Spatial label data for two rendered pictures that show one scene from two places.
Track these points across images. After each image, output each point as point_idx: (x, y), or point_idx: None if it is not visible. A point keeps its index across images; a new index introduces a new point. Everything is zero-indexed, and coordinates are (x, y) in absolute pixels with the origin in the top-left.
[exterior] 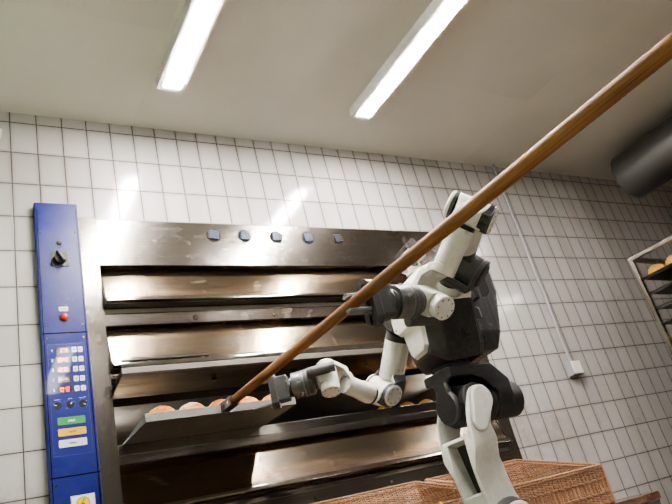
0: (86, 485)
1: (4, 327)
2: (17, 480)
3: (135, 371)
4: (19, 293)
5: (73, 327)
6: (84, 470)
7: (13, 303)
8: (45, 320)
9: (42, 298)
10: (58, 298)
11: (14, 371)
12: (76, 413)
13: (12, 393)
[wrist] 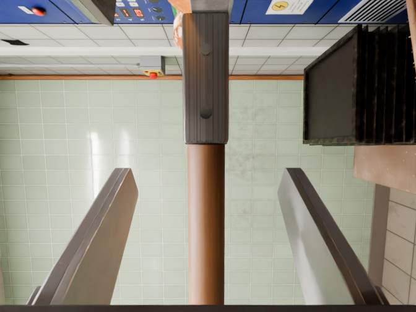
0: (260, 2)
1: (84, 31)
2: (231, 29)
3: (99, 13)
4: (37, 24)
5: (45, 2)
6: (241, 3)
7: (53, 27)
8: (57, 21)
9: (30, 22)
10: (15, 12)
11: (127, 28)
12: (168, 6)
13: (150, 30)
